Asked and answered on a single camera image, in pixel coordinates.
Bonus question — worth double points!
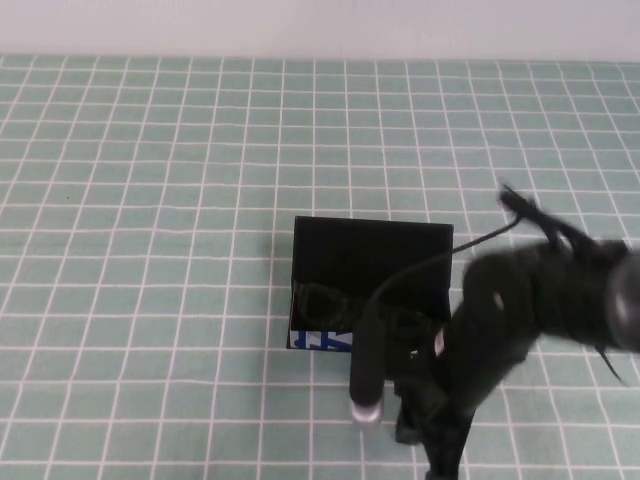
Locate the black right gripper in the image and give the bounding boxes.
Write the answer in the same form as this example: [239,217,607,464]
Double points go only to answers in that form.
[392,344,476,480]

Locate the black framed glasses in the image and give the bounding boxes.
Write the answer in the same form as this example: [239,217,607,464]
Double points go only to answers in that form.
[294,282,436,346]

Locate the black glasses case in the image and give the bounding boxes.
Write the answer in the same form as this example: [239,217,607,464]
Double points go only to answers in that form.
[285,215,455,354]

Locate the black zip tie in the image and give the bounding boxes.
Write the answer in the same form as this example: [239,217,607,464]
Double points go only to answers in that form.
[597,349,631,386]

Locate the green white checked tablecloth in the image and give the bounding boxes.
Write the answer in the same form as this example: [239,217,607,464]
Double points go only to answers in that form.
[0,53,640,480]

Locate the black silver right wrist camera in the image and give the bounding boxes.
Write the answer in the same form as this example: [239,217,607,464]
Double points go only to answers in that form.
[348,304,387,430]

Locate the black right camera cable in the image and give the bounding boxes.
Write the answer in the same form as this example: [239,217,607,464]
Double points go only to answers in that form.
[367,184,601,314]

